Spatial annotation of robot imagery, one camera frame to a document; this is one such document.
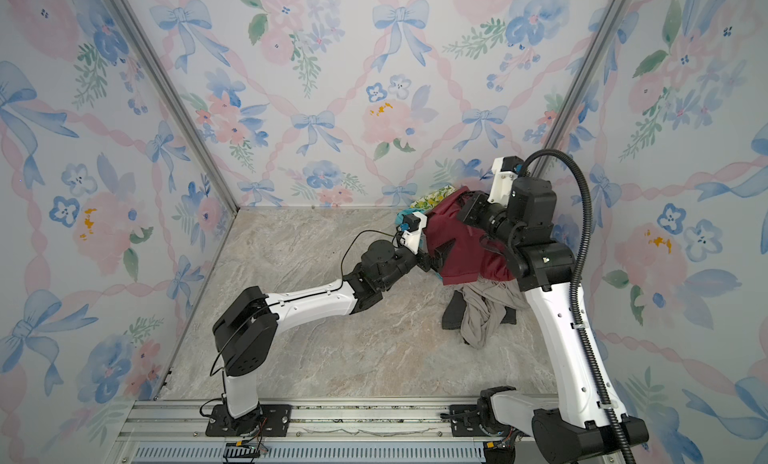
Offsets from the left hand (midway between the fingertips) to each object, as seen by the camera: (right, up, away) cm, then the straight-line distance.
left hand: (442, 230), depth 72 cm
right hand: (+2, +8, -9) cm, 12 cm away
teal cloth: (-9, +5, +38) cm, 39 cm away
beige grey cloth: (+16, -21, +16) cm, 31 cm away
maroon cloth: (+8, -7, +4) cm, 11 cm away
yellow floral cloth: (+3, +13, +45) cm, 47 cm away
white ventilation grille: (-31, -53, -2) cm, 61 cm away
